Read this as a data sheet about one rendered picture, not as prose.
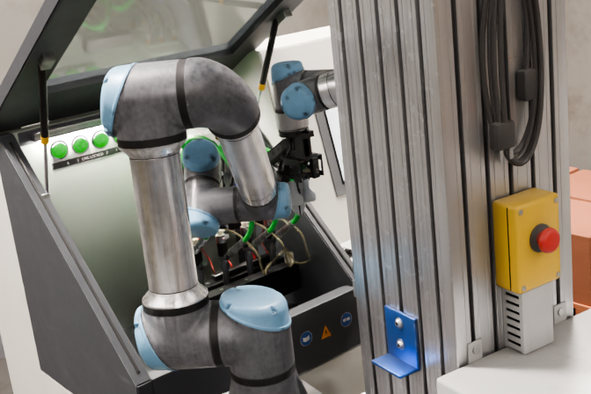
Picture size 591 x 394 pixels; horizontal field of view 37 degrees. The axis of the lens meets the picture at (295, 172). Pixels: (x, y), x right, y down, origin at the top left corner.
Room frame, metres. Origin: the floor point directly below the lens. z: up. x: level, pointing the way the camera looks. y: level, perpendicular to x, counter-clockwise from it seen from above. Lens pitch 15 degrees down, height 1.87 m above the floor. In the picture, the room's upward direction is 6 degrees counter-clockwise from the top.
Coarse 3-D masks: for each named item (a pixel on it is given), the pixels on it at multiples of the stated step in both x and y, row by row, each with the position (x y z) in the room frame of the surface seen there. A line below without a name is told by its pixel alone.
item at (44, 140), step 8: (40, 72) 1.94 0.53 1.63; (40, 80) 1.94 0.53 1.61; (40, 88) 1.95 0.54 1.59; (40, 96) 1.96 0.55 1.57; (40, 104) 1.97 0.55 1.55; (40, 112) 1.98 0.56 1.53; (40, 120) 1.99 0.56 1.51; (40, 128) 2.00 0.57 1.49; (40, 136) 2.00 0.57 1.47; (48, 136) 2.01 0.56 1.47; (48, 192) 2.07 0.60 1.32
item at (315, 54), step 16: (304, 32) 2.80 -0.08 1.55; (320, 32) 2.75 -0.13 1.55; (288, 48) 2.51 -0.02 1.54; (304, 48) 2.54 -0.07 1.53; (320, 48) 2.58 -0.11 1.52; (240, 64) 2.53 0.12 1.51; (256, 64) 2.47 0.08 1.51; (272, 64) 2.46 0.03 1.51; (304, 64) 2.53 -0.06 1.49; (320, 64) 2.56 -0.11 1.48; (256, 80) 2.47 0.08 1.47; (256, 96) 2.48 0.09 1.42; (272, 96) 2.43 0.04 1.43; (272, 112) 2.43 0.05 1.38; (272, 128) 2.44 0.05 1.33; (272, 144) 2.44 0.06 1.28; (320, 144) 2.47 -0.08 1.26; (320, 160) 2.45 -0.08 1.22; (320, 176) 2.44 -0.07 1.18; (320, 192) 2.42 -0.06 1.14; (320, 208) 2.40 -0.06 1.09; (336, 208) 2.43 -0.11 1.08; (336, 224) 2.42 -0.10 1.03
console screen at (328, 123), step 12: (336, 108) 2.54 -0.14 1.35; (324, 120) 2.50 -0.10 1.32; (336, 120) 2.52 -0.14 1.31; (324, 132) 2.49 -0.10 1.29; (336, 132) 2.51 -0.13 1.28; (324, 144) 2.47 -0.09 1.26; (336, 144) 2.50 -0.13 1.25; (336, 156) 2.49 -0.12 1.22; (336, 168) 2.47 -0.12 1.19; (336, 180) 2.46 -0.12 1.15; (336, 192) 2.45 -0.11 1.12
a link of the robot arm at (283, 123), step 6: (276, 114) 1.97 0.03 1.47; (282, 114) 1.95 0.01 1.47; (276, 120) 1.97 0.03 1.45; (282, 120) 1.95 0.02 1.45; (288, 120) 1.95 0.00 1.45; (294, 120) 1.95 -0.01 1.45; (300, 120) 1.95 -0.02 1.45; (306, 120) 1.96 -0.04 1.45; (276, 126) 1.98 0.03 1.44; (282, 126) 1.95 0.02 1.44; (288, 126) 1.95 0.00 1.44; (294, 126) 1.95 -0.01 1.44; (300, 126) 1.95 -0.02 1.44; (306, 126) 1.96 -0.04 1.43
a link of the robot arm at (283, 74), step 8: (280, 64) 1.96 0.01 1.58; (288, 64) 1.95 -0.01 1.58; (296, 64) 1.96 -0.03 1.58; (272, 72) 1.97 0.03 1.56; (280, 72) 1.95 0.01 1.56; (288, 72) 1.95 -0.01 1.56; (296, 72) 1.95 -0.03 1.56; (272, 80) 1.97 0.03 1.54; (280, 80) 1.95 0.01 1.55; (288, 80) 1.95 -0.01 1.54; (296, 80) 1.94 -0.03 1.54; (272, 88) 1.98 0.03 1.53; (280, 88) 1.95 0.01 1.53; (280, 96) 1.95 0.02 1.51; (280, 104) 1.95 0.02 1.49; (280, 112) 1.96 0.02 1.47
